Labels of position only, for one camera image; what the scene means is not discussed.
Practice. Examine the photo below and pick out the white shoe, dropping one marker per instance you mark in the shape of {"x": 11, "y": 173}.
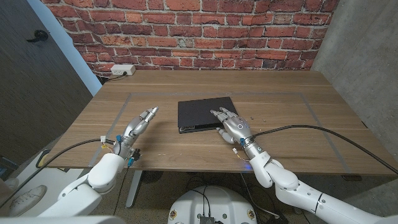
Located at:
{"x": 26, "y": 200}
{"x": 12, "y": 183}

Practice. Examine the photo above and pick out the black laptop with stickers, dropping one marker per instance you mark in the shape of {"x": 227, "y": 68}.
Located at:
{"x": 192, "y": 113}

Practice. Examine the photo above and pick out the red brick printed backdrop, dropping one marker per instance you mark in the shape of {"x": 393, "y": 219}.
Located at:
{"x": 186, "y": 31}

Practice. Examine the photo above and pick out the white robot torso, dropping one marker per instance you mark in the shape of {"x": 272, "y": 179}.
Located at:
{"x": 62, "y": 221}

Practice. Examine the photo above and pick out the round black floor fan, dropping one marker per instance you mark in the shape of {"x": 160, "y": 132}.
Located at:
{"x": 151, "y": 176}

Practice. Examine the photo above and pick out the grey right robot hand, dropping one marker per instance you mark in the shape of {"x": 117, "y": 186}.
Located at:
{"x": 237, "y": 129}

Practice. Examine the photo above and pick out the grey finned module on base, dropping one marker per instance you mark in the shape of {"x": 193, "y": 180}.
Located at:
{"x": 206, "y": 220}

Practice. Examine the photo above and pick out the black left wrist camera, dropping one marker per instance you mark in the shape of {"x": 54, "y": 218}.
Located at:
{"x": 135, "y": 154}

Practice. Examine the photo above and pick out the dark wooden door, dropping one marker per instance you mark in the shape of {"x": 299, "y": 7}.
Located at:
{"x": 31, "y": 93}

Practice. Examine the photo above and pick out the black power adapter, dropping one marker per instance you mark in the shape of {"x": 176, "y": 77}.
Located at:
{"x": 278, "y": 219}

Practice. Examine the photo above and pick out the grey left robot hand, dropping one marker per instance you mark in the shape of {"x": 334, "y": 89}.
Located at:
{"x": 136, "y": 127}

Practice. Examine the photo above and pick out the white power strip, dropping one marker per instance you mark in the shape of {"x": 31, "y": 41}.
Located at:
{"x": 122, "y": 69}

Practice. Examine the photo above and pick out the white table leg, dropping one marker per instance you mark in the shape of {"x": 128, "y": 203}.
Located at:
{"x": 134, "y": 189}

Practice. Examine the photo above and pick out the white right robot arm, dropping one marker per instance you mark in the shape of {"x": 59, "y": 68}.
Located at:
{"x": 295, "y": 186}

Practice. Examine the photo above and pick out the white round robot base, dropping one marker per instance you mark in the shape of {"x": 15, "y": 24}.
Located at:
{"x": 217, "y": 202}

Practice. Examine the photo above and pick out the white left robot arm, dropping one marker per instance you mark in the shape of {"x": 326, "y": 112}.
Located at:
{"x": 102, "y": 174}

